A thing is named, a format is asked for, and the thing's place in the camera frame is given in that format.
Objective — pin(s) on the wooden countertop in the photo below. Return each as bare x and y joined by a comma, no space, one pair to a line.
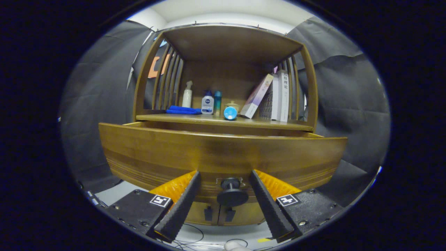
209,118

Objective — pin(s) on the wooden cabinet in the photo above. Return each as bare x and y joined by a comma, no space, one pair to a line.
230,45

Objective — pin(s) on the white pump bottle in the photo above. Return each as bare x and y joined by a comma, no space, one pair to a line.
187,99

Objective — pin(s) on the white bottle with blue cap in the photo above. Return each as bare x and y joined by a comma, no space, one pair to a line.
207,104

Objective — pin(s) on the dark patterned book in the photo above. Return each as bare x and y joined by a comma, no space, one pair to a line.
266,104

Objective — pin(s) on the yellow floor tape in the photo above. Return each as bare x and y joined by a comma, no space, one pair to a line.
263,240

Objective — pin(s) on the white book with printed spine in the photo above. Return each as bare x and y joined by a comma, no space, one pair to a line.
284,101

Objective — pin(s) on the teal bottle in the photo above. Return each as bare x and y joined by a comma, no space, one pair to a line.
217,101

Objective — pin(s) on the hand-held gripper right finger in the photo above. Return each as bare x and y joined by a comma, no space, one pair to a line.
270,209

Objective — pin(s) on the blue cosmetic tube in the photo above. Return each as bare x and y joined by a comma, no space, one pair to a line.
230,113

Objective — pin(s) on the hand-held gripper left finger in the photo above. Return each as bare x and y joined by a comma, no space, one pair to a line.
181,209

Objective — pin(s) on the plain white book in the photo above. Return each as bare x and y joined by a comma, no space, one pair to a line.
275,101

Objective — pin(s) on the purple book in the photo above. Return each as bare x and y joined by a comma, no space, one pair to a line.
256,97

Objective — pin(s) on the wooden drawer with black knob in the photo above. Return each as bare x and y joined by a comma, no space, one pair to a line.
223,153

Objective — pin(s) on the black device box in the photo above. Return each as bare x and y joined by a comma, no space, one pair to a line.
93,199

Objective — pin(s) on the wooden cabinet door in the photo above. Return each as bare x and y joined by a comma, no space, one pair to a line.
198,212
247,212

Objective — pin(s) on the blue folded cloth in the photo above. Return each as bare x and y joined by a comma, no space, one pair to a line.
183,110

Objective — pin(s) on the beige lidded tea cup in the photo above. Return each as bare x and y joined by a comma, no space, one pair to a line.
232,104

